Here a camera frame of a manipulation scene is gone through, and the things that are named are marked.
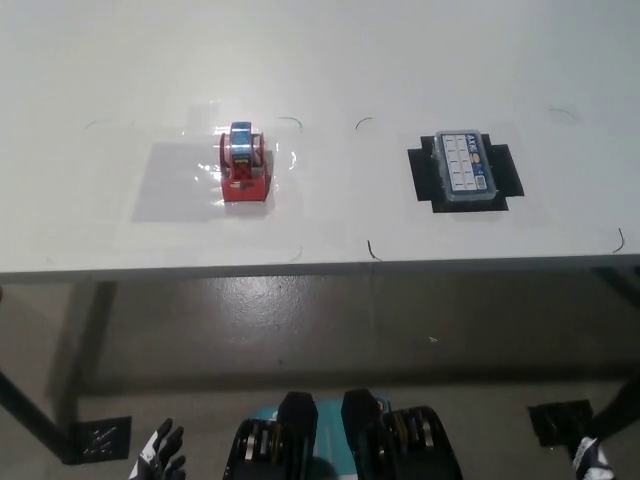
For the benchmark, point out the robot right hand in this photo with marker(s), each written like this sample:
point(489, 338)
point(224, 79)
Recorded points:
point(590, 457)

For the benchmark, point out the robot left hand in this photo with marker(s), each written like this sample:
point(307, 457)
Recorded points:
point(161, 452)

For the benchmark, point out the clear plastic screw box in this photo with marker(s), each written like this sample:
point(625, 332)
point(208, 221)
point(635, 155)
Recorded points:
point(462, 169)

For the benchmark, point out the black tape patch on floor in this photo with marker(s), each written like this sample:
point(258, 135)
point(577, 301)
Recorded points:
point(100, 440)
point(557, 422)

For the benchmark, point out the red tape dispenser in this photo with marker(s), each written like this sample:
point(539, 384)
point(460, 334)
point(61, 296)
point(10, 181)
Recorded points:
point(243, 164)

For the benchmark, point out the black tape patch on table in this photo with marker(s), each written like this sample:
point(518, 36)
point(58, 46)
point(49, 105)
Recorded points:
point(425, 170)

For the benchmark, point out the black table leg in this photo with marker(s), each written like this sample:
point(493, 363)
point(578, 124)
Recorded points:
point(617, 400)
point(30, 405)

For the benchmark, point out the clear film sheet on table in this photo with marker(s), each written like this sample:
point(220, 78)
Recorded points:
point(200, 185)

